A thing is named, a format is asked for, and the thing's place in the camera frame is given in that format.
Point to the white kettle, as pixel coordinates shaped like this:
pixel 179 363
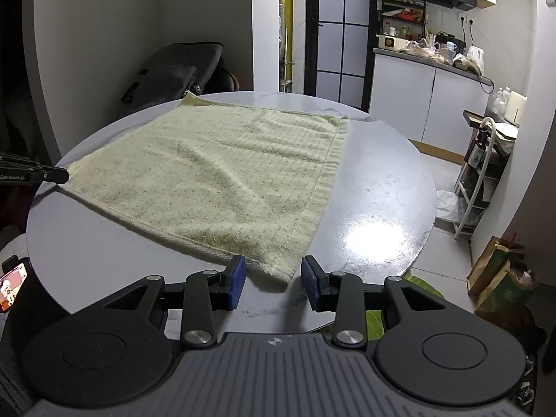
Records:
pixel 475 55

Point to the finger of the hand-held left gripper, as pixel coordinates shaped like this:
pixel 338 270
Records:
pixel 52 174

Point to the green bag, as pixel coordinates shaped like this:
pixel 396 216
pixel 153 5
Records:
pixel 508 291

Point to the kitchen cart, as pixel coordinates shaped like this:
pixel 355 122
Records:
pixel 482 173

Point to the white container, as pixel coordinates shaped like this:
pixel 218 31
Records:
pixel 391 42

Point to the clear plastic bottles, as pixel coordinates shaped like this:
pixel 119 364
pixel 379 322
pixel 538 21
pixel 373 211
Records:
pixel 499 100

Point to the yellow towel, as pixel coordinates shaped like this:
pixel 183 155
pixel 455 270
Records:
pixel 208 173

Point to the white kitchen counter cabinet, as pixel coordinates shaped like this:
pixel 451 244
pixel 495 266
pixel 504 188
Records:
pixel 425 100

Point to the black spice rack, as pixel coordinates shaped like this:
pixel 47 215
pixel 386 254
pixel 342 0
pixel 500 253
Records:
pixel 402 17

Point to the dark chair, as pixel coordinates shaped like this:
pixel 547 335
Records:
pixel 226 80

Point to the smartphone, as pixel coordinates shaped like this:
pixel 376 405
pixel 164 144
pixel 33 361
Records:
pixel 12 282

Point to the glass panel sliding door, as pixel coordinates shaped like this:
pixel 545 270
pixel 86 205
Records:
pixel 339 30

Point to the white plastic bag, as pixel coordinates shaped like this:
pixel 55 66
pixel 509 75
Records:
pixel 447 204

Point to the wall outlet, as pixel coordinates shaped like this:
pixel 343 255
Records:
pixel 463 18

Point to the black bag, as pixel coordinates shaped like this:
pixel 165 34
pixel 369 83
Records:
pixel 173 71

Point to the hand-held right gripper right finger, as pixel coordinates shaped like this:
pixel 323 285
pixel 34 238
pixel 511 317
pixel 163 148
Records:
pixel 310 284

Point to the cream countertop appliance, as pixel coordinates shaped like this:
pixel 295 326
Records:
pixel 514 106

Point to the green mat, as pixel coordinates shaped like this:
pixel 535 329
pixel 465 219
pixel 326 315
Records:
pixel 417 286

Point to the yellow pipe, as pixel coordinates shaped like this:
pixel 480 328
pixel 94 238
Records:
pixel 284 26

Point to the brown paper bag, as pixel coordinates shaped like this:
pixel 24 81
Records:
pixel 493 265

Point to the dark bottle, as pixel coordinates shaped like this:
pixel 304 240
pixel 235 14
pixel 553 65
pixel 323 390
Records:
pixel 476 152

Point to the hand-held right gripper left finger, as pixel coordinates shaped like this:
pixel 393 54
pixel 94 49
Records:
pixel 236 282

